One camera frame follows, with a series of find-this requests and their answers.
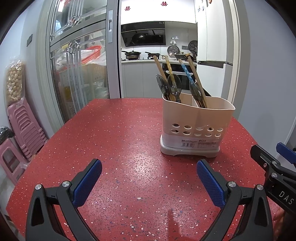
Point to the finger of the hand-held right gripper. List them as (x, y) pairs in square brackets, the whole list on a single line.
[(286, 153), (261, 155)]

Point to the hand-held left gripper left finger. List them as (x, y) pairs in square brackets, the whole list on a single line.
[(89, 180)]

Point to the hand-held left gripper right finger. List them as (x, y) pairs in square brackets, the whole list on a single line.
[(210, 183)]

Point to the beige plastic utensil holder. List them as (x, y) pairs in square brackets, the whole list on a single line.
[(185, 115)]

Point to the grey transparent spoon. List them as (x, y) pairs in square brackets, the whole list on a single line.
[(162, 87), (174, 82), (195, 90)]

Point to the plain bamboo chopstick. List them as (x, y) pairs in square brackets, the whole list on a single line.
[(196, 77), (158, 67)]

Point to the blue speckled chopstick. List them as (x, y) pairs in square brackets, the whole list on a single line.
[(185, 69)]

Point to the single pink stool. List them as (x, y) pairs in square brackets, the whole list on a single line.
[(12, 162)]

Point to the pink plastic stool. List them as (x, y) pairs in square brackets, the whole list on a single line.
[(25, 129)]

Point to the black object on stool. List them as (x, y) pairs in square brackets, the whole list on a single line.
[(5, 134)]

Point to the sliding glass door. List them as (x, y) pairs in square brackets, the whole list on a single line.
[(78, 81)]

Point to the black built-in oven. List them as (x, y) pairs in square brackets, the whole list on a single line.
[(182, 78)]

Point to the white kitchen counter cabinet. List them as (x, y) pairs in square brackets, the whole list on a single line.
[(138, 78)]

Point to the clear bag of nuts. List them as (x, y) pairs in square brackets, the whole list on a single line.
[(14, 83)]

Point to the red plastic basket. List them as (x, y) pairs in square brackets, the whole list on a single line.
[(91, 54)]

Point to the black wok with food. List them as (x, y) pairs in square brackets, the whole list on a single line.
[(182, 55)]

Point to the round black strainer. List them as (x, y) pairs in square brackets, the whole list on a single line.
[(193, 45)]

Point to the white fridge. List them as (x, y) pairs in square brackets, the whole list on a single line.
[(215, 34)]

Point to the black frying pan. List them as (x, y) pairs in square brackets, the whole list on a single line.
[(152, 55)]

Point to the black range hood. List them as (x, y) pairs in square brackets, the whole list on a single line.
[(143, 34)]

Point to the grey wall switch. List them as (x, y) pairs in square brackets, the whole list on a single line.
[(29, 39)]

